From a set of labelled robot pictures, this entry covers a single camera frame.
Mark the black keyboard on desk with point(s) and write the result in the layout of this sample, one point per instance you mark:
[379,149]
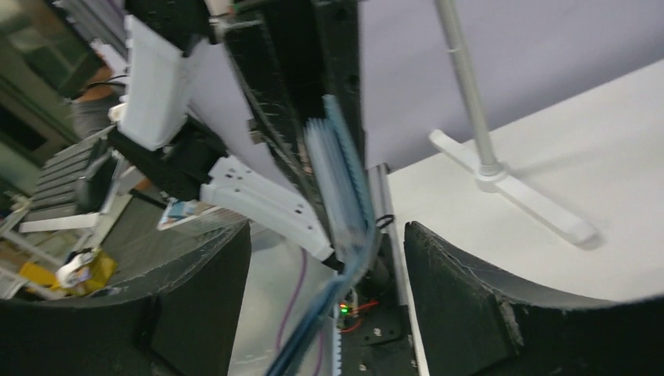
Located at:
[75,188]

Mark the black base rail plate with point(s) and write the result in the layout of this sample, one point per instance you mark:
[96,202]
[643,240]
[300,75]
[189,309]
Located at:
[376,341]

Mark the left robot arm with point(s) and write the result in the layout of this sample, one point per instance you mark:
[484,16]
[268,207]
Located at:
[218,106]

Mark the blue leather card holder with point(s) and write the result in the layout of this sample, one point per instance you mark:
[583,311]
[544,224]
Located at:
[346,197]

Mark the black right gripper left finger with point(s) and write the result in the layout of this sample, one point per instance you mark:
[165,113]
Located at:
[177,319]

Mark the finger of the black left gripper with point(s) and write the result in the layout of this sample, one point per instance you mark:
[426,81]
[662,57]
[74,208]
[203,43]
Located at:
[338,25]
[276,55]

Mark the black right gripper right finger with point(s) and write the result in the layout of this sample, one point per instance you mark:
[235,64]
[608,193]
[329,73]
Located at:
[478,319]

